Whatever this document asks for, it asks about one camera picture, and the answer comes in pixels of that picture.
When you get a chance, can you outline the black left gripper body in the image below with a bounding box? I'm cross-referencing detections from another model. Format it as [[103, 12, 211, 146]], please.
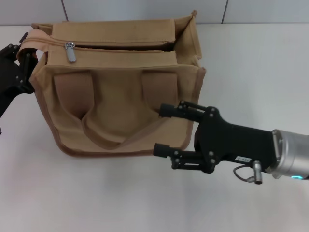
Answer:
[[0, 49, 24, 119]]

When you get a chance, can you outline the khaki canvas food bag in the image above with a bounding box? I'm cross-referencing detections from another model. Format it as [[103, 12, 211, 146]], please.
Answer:
[[18, 9, 207, 159]]

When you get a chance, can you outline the silver metal zipper pull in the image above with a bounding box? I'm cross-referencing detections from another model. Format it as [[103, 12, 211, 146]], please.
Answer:
[[64, 41, 77, 64]]

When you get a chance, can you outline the grey right gripper cable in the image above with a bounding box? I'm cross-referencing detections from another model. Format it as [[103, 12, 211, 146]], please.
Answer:
[[232, 160, 261, 185]]

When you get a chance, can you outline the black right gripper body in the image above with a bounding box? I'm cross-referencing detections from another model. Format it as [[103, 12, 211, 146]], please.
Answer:
[[194, 106, 278, 174]]

